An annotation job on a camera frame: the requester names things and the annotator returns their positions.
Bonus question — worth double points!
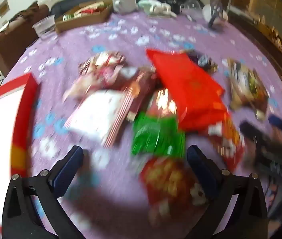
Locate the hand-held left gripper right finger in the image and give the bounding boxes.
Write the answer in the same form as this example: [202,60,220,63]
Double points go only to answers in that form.
[186,145,268,239]

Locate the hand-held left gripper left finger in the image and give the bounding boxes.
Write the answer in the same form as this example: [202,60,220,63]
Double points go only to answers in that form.
[2,145,84,239]

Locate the red orange snack packet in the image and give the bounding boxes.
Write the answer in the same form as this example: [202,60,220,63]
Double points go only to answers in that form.
[208,118,245,173]

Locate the red popcorn snack packet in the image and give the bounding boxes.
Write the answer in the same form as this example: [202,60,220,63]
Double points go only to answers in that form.
[140,157,210,226]

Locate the brown mixed-nut snack packet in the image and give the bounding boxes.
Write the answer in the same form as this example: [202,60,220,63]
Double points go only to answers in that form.
[227,58,269,120]

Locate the green snack packet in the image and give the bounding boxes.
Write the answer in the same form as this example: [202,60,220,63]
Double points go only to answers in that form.
[131,112,187,158]

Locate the white red-striped snack packet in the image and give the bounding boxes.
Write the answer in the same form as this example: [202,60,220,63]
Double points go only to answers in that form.
[65,89,134,148]

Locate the red box with white inside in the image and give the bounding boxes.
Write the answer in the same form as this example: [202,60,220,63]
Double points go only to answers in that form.
[0,73,39,238]

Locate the shiny red snack packet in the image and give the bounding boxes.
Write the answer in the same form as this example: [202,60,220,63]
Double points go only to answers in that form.
[148,88,179,118]

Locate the large red snack bag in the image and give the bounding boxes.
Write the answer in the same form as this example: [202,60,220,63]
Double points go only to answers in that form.
[146,48,229,133]

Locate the small dark snack packet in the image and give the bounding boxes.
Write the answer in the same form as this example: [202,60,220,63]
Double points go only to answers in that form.
[188,50,219,74]

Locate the pink heart-print snack packet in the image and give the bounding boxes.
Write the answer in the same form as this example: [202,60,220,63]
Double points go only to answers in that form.
[65,51,127,99]

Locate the wooden cabinet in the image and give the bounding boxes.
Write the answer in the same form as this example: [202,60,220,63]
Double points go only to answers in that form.
[218,0,282,85]

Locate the white disc on dark stand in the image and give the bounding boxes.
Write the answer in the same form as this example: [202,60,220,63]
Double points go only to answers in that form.
[202,0,229,28]

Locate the clear glass bowl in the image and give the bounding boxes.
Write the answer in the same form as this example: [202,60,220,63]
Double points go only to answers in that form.
[180,0,204,16]

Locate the brown armchair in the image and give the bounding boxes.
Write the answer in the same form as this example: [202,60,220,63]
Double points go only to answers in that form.
[0,2,50,76]

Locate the purple floral tablecloth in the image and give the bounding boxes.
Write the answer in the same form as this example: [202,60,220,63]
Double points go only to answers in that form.
[1,0,282,239]

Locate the clear plastic cup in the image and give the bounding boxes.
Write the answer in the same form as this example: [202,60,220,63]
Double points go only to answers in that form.
[32,14,57,40]

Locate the brown cardboard box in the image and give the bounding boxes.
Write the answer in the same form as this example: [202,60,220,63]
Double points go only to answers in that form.
[54,0,114,33]

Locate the white crumpled cloth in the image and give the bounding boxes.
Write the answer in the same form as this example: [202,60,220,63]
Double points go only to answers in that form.
[138,0,177,18]

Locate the assorted small packets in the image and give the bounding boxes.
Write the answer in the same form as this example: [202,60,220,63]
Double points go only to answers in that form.
[63,2,107,21]

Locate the dark sofa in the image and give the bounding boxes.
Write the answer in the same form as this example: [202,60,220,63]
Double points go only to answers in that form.
[50,0,202,15]

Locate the white mug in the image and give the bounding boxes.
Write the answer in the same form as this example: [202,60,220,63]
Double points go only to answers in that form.
[112,0,138,14]

